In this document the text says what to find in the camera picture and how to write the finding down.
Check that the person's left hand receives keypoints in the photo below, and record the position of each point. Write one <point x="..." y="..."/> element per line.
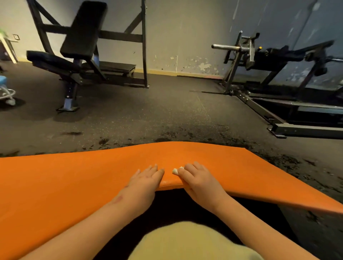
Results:
<point x="140" y="191"/>

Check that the person's right hand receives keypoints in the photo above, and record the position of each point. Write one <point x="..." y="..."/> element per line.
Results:
<point x="202" y="187"/>

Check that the person's left little finger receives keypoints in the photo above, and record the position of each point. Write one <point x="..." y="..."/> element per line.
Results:
<point x="137" y="175"/>

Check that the person's right little finger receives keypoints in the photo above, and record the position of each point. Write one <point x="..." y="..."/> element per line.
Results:
<point x="201" y="167"/>

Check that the person's right middle finger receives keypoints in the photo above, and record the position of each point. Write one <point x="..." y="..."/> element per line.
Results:
<point x="189" y="171"/>

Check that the person's left middle finger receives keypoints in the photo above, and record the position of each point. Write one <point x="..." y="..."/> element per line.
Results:
<point x="152" y="171"/>

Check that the orange exercise mat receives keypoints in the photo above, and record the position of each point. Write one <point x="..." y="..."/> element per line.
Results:
<point x="67" y="187"/>

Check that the person's left forearm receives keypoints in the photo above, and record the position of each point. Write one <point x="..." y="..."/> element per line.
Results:
<point x="85" y="230"/>

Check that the person's right forearm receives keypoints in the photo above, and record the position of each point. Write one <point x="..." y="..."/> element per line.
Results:
<point x="262" y="235"/>

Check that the black trousers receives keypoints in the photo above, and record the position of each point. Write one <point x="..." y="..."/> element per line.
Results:
<point x="171" y="206"/>

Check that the pale yellow shirt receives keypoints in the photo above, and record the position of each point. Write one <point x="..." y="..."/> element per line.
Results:
<point x="187" y="243"/>

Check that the chrome weight peg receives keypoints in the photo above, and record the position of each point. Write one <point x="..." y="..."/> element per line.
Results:
<point x="225" y="47"/>

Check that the black plate-loaded gym machine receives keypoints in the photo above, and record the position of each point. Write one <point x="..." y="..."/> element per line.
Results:
<point x="276" y="57"/>

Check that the black padded weight bench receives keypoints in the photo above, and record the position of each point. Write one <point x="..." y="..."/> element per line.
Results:
<point x="81" y="29"/>

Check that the blue stool with white base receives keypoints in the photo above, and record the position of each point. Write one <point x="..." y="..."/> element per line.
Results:
<point x="4" y="89"/>

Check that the white table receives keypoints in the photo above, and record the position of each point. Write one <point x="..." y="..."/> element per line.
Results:
<point x="8" y="45"/>

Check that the black steel rack frame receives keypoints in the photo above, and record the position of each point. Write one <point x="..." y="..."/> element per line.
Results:
<point x="120" y="36"/>

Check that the white wall socket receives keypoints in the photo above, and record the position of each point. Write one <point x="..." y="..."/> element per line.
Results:
<point x="16" y="37"/>

